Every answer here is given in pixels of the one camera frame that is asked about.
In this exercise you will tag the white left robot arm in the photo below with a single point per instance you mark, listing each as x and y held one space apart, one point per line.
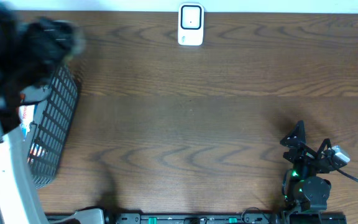
30 54

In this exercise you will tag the white Panadol box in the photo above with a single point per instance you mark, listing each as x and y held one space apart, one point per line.
26 115

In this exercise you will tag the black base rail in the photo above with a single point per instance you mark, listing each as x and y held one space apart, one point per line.
252 217

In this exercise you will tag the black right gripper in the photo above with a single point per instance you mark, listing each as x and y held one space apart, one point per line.
304 154

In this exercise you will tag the grey plastic basket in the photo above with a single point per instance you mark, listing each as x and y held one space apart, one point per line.
52 121

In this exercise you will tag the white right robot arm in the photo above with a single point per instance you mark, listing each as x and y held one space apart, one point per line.
304 191

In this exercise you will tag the white barcode scanner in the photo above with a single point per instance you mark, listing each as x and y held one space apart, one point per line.
190 24

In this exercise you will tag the red Top chocolate bar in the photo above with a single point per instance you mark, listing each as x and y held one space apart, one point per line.
36 152

